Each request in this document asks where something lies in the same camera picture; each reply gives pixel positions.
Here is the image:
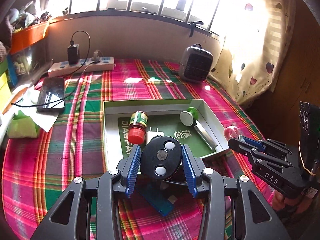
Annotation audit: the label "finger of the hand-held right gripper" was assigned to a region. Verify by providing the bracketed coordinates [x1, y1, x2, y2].
[239, 135, 293, 156]
[227, 138, 292, 168]

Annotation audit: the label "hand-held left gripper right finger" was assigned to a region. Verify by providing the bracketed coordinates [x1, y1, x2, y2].
[182, 144, 292, 240]

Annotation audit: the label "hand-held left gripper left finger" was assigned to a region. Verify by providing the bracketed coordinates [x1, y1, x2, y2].
[30, 144, 142, 240]

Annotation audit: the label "black oval light device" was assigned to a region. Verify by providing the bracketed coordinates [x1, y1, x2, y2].
[140, 135, 183, 180]

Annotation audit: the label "silver white bar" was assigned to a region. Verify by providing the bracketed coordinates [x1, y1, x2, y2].
[194, 121, 218, 152]

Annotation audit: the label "blue clear plastic case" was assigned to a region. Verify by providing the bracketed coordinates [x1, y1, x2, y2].
[139, 184, 175, 217]

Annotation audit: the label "white charger plug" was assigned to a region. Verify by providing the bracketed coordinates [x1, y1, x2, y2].
[146, 127, 164, 148]

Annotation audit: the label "red-capped green label bottle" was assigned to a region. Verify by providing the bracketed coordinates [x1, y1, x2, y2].
[127, 110, 148, 145]

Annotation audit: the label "green shallow cardboard box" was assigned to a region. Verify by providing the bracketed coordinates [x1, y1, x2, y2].
[101, 99, 232, 174]

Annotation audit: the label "green white spool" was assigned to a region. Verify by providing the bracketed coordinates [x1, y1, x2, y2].
[179, 107, 199, 127]

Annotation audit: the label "person's right hand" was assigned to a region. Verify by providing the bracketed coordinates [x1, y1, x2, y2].
[272, 191, 312, 214]

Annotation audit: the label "pink green plaid blanket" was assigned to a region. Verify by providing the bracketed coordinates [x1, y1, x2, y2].
[1, 59, 275, 240]

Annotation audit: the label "cream heart print curtain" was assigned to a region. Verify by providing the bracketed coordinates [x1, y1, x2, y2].
[212, 0, 296, 105]

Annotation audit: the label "grey space heater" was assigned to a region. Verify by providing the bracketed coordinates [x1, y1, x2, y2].
[178, 44, 214, 83]

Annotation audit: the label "dark wooden cabinet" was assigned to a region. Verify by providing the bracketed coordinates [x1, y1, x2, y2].
[246, 0, 320, 150]

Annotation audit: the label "white paper sheets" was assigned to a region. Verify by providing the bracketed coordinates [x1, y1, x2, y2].
[10, 85, 61, 133]

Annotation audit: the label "white power strip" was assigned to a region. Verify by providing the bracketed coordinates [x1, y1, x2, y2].
[47, 56, 115, 78]

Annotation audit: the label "black smartphone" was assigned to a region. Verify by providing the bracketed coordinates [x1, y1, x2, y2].
[36, 77, 66, 113]

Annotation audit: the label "green cloth pouch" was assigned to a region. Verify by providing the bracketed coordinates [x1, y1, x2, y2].
[7, 110, 40, 139]

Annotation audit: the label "black charger adapter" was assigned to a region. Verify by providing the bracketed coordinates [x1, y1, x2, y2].
[67, 44, 80, 65]

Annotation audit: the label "clear plastic container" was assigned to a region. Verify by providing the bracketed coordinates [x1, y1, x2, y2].
[15, 39, 49, 81]

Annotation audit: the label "green white box stack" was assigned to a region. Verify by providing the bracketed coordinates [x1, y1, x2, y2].
[0, 55, 15, 112]

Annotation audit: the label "blue box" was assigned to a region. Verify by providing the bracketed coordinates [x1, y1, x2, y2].
[6, 52, 20, 85]

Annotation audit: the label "orange box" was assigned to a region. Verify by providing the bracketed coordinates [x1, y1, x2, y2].
[11, 20, 50, 54]

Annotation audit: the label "pile of grey green oddments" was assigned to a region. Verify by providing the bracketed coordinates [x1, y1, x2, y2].
[6, 1, 50, 30]

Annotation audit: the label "black strap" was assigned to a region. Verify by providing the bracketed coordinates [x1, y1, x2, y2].
[187, 21, 203, 38]

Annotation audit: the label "black charging cable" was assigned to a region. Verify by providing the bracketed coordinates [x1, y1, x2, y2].
[11, 31, 92, 110]

